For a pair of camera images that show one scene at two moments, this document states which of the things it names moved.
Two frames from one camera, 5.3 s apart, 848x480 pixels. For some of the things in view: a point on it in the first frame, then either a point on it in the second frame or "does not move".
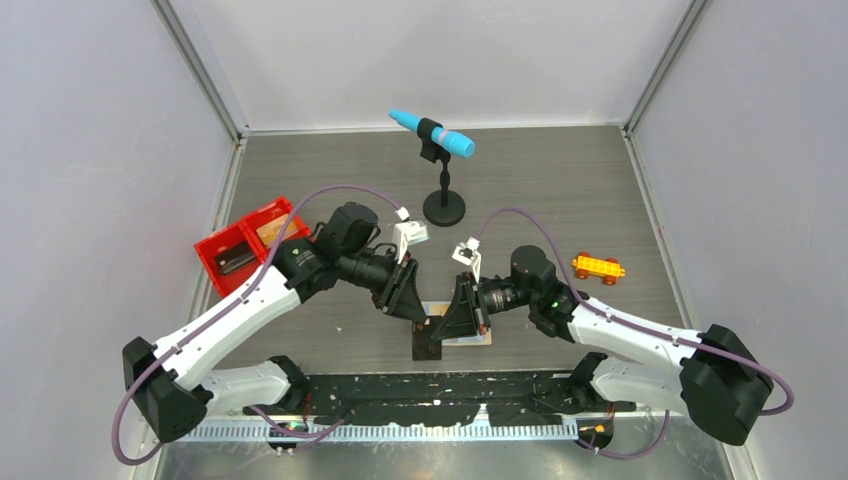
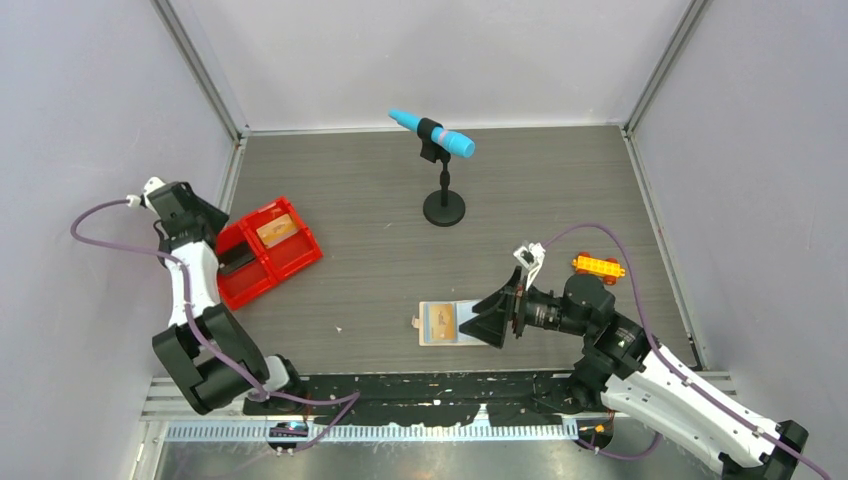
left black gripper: x=402 y=299 to x=218 y=218
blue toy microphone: x=454 y=143 does not move
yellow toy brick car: x=607 y=268 does not move
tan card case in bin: x=270 y=231 does not move
